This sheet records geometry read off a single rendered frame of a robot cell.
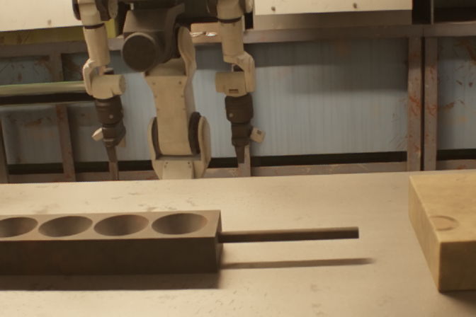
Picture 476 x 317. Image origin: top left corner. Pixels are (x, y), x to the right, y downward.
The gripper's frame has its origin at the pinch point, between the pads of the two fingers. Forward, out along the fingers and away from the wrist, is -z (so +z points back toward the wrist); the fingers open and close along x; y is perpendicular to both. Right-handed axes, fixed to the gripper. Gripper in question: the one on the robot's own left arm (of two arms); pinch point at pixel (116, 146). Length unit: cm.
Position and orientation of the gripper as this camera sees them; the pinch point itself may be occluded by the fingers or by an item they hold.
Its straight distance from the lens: 253.5
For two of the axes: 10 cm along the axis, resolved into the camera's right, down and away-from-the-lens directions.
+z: -0.9, -8.8, -4.6
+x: 1.6, -4.7, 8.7
